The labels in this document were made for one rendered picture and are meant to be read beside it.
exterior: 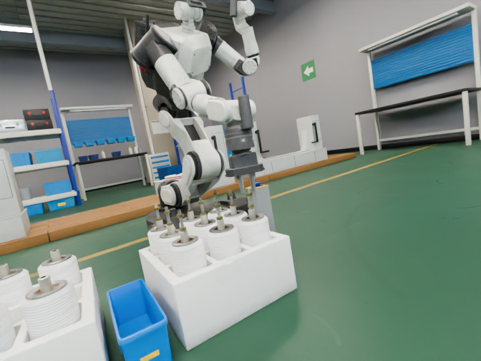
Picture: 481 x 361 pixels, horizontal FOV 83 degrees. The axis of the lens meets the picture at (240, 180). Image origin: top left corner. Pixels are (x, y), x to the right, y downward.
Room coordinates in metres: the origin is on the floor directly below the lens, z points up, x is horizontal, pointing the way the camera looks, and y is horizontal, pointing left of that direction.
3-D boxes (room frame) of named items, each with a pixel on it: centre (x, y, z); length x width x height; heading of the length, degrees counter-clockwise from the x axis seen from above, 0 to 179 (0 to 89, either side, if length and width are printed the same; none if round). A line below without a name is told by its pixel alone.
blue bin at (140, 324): (0.69, 0.34, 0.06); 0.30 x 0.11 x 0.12; 30
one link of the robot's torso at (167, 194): (1.63, 0.36, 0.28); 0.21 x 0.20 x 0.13; 34
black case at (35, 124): (4.66, 3.15, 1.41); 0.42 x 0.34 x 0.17; 36
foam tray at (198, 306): (0.90, 0.14, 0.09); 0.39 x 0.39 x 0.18; 32
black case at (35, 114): (4.66, 3.15, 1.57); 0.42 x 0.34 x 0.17; 34
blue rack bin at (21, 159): (4.46, 3.51, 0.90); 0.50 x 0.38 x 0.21; 33
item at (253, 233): (0.86, -0.02, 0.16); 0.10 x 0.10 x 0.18
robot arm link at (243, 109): (0.86, -0.03, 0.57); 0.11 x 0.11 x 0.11; 36
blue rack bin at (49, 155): (4.69, 3.15, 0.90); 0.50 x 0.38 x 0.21; 34
